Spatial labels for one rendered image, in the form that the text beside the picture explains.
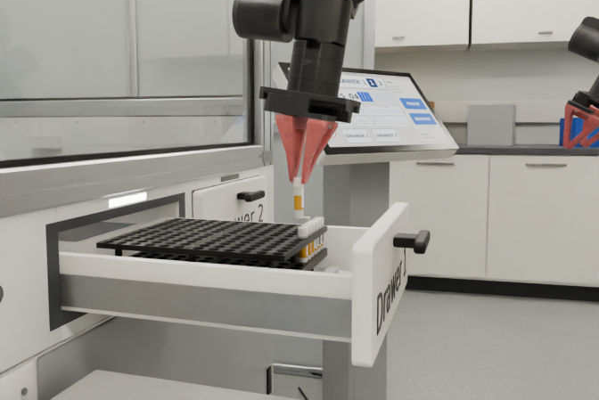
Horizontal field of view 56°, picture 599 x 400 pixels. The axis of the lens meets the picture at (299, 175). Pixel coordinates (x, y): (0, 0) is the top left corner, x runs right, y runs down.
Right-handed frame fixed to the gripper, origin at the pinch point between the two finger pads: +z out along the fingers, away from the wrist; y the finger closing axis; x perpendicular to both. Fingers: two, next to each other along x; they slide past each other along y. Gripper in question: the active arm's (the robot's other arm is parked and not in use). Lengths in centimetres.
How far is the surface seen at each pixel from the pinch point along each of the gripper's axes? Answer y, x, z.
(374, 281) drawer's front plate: -11.3, 11.9, 6.5
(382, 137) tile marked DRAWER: 2, -91, -3
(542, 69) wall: -66, -359, -57
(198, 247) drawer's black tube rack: 8.4, 5.8, 8.9
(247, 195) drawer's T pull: 16.3, -29.9, 8.8
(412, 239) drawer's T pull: -13.4, 0.3, 4.5
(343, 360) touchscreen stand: 3, -94, 62
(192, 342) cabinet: 17.9, -18.4, 31.6
